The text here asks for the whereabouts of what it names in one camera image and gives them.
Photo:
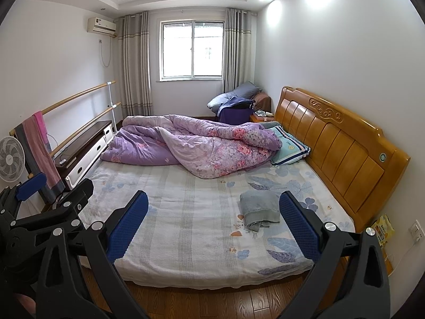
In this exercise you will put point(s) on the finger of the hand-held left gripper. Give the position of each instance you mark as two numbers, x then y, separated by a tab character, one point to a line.
31	186
66	206

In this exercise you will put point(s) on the yellow packet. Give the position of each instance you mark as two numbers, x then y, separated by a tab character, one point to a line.
383	231

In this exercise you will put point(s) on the wooden bed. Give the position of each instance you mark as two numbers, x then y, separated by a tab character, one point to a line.
348	153

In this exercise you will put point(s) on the white framed window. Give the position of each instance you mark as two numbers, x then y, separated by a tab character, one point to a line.
176	50

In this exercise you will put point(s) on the cardboard box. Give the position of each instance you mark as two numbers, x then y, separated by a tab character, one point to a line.
388	262

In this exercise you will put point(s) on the small white remote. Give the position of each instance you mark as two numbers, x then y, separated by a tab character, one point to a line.
61	162

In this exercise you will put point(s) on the white electric fan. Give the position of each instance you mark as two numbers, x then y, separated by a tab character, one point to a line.
10	159

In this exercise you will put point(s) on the white rail post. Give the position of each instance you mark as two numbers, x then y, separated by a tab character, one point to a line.
110	106

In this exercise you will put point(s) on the blue grey pillow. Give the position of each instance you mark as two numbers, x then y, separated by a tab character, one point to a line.
237	91

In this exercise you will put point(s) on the purple floral quilt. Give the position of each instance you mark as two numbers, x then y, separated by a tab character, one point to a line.
215	146

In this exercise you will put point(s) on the grey striped curtain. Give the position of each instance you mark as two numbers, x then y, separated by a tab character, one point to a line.
134	66
239	50

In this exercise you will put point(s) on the dark topped white cabinet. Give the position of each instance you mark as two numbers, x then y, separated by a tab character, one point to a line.
86	136

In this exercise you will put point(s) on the white wall socket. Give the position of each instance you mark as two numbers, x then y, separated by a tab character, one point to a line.
415	230

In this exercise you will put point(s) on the grey hoodie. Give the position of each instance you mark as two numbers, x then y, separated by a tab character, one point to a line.
259	206

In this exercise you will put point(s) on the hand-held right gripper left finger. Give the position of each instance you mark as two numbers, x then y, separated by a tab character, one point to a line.
129	226

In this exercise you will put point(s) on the brown chair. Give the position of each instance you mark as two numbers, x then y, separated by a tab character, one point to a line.
264	101

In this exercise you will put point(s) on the wooden nightstand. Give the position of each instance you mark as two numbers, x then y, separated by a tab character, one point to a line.
255	119

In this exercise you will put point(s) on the dark purple cloth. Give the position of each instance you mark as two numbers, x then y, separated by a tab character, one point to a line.
232	114

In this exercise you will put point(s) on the grey and mauve striped cloth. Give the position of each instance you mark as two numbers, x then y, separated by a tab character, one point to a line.
31	153

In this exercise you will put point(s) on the small pale bundle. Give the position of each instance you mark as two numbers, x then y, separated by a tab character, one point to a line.
264	113

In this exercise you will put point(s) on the pale floral bedsheet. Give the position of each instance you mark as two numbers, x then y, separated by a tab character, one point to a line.
199	226

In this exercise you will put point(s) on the white air conditioner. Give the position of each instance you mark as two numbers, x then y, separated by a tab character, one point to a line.
101	25

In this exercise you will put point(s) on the green and blue striped pillow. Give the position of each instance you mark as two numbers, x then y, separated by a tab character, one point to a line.
290	146

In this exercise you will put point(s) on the person's left hand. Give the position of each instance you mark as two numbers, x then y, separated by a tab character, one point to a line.
25	305

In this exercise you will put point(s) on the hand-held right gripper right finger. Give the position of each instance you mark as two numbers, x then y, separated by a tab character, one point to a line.
298	226

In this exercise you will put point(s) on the pink towel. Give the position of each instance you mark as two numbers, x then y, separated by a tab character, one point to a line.
41	129

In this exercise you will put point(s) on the wooden wall rail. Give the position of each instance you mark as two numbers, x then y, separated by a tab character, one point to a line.
76	95
89	123

